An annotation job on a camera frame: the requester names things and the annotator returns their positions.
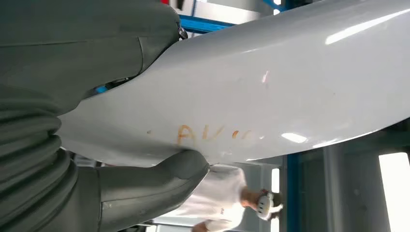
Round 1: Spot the person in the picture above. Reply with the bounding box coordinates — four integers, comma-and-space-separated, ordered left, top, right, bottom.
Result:
163, 164, 284, 232

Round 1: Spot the white VR headset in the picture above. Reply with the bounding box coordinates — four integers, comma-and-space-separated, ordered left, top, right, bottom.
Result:
256, 190, 284, 221

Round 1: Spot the blue metal shelf rack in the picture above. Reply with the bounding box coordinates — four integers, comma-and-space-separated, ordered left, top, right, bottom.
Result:
178, 0, 301, 232

